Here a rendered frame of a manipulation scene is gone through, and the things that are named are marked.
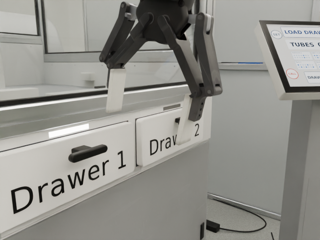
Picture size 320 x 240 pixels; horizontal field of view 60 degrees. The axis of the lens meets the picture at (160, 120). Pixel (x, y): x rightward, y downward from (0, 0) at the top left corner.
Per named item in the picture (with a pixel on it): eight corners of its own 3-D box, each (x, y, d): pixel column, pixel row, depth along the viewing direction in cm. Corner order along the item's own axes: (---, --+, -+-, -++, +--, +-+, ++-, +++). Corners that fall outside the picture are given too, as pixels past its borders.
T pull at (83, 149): (108, 152, 49) (108, 144, 48) (72, 164, 43) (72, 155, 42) (95, 148, 51) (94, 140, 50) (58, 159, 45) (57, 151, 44)
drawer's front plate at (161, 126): (203, 139, 86) (204, 104, 83) (142, 167, 63) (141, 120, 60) (197, 138, 87) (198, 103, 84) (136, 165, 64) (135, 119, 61)
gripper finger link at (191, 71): (172, 23, 38) (179, 16, 37) (205, 96, 37) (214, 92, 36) (155, 19, 35) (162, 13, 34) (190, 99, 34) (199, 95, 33)
